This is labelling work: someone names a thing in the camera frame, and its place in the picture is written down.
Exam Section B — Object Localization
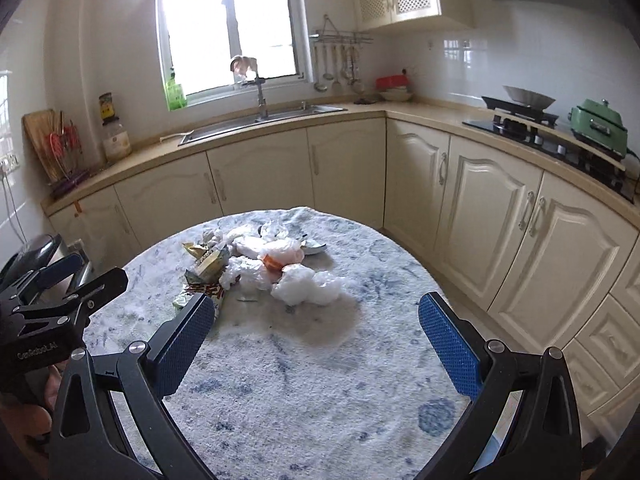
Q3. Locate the hanging metal skimmer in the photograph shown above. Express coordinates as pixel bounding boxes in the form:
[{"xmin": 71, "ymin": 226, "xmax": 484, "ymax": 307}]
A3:
[{"xmin": 352, "ymin": 46, "xmax": 366, "ymax": 93}]

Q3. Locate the wooden cutting board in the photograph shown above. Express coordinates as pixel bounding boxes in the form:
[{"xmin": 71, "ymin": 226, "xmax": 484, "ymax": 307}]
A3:
[{"xmin": 22, "ymin": 108, "xmax": 68, "ymax": 183}]

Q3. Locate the black gas stove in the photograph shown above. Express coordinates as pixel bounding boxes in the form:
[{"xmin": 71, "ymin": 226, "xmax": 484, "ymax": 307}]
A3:
[{"xmin": 462, "ymin": 95, "xmax": 636, "ymax": 203}]

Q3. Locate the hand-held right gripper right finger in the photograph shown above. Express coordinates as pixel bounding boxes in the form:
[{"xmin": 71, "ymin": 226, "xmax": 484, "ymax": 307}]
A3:
[{"xmin": 417, "ymin": 291, "xmax": 583, "ymax": 480}]

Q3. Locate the green plastic bottle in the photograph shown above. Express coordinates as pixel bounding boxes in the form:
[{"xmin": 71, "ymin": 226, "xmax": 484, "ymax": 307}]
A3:
[{"xmin": 165, "ymin": 67, "xmax": 188, "ymax": 112}]

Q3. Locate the person's left hand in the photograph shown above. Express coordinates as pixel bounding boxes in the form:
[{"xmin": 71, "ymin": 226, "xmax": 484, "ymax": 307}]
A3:
[{"xmin": 0, "ymin": 364, "xmax": 63, "ymax": 441}]

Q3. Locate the long wooden board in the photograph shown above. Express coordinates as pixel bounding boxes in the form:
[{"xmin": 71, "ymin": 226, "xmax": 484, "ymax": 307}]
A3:
[{"xmin": 502, "ymin": 116, "xmax": 627, "ymax": 173}]

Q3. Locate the round table blue-white cloth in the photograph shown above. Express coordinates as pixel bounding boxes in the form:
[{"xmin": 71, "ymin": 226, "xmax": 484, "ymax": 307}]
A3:
[{"xmin": 82, "ymin": 206, "xmax": 501, "ymax": 480}]

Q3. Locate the kitchen window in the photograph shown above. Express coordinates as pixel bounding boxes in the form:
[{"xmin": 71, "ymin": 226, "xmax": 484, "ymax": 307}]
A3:
[{"xmin": 157, "ymin": 0, "xmax": 308, "ymax": 107}]

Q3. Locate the white crumpled plastic bag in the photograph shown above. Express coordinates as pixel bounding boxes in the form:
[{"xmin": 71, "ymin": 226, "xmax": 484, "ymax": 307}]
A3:
[
  {"xmin": 220, "ymin": 256, "xmax": 273, "ymax": 291},
  {"xmin": 270, "ymin": 264, "xmax": 345, "ymax": 307},
  {"xmin": 227, "ymin": 227, "xmax": 268, "ymax": 258}
]

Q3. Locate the stainless steel sink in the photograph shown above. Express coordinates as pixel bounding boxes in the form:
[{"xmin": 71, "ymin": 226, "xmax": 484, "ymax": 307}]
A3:
[{"xmin": 178, "ymin": 102, "xmax": 348, "ymax": 146}]

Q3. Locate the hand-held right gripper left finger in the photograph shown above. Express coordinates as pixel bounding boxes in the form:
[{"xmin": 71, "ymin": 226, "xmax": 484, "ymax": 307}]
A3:
[{"xmin": 49, "ymin": 292, "xmax": 216, "ymax": 480}]

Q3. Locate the white power cable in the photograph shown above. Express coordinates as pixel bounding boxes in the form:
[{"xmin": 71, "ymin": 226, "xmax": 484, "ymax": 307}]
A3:
[{"xmin": 0, "ymin": 170, "xmax": 26, "ymax": 243}]

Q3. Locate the metal wok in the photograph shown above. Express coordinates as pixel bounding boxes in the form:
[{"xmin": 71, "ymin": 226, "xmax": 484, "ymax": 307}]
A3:
[{"xmin": 502, "ymin": 85, "xmax": 557, "ymax": 110}]

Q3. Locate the black chair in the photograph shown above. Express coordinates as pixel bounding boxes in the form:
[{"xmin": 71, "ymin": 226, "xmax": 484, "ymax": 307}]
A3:
[{"xmin": 0, "ymin": 233, "xmax": 93, "ymax": 306}]

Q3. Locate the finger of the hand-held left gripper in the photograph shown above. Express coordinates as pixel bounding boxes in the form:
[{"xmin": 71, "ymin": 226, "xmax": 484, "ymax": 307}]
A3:
[
  {"xmin": 0, "ymin": 251, "xmax": 87, "ymax": 307},
  {"xmin": 10, "ymin": 266, "xmax": 129, "ymax": 329}
]

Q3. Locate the glass jar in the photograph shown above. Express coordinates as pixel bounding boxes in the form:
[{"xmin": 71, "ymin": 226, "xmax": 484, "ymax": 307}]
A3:
[{"xmin": 101, "ymin": 117, "xmax": 133, "ymax": 163}]

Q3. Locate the metal wall utensil rail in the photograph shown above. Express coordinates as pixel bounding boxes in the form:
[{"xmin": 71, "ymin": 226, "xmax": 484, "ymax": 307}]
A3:
[{"xmin": 309, "ymin": 15, "xmax": 375, "ymax": 46}]

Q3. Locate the pink cloth on faucet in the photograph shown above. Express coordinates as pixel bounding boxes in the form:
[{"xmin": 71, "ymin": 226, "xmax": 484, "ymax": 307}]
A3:
[{"xmin": 235, "ymin": 56, "xmax": 260, "ymax": 81}]

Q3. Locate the metal sink faucet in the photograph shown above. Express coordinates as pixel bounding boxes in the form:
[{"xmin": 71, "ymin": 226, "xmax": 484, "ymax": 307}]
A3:
[{"xmin": 230, "ymin": 57, "xmax": 271, "ymax": 121}]

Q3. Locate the green electric cooker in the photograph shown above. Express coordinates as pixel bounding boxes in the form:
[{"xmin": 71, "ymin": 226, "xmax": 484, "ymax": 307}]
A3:
[{"xmin": 570, "ymin": 98, "xmax": 632, "ymax": 158}]

